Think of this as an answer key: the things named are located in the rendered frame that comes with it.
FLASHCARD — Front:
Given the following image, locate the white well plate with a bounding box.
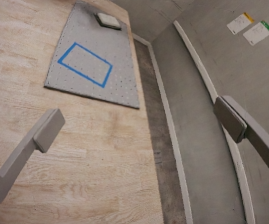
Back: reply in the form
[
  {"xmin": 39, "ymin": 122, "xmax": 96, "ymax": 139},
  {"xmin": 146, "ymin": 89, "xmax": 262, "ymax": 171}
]
[{"xmin": 98, "ymin": 13, "xmax": 120, "ymax": 27}]

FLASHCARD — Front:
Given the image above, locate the blue tape outline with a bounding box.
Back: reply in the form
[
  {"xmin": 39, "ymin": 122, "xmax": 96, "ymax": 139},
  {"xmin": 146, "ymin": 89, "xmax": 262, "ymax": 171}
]
[{"xmin": 58, "ymin": 42, "xmax": 113, "ymax": 88}]

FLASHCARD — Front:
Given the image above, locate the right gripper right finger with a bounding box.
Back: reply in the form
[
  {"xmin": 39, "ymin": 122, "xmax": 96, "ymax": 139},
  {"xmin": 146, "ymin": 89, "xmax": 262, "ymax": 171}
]
[{"xmin": 213, "ymin": 96, "xmax": 269, "ymax": 168}]

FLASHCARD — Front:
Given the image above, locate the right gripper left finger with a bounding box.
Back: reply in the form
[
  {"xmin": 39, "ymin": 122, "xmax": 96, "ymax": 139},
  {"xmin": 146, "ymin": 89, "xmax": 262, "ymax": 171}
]
[{"xmin": 0, "ymin": 108, "xmax": 65, "ymax": 203}]

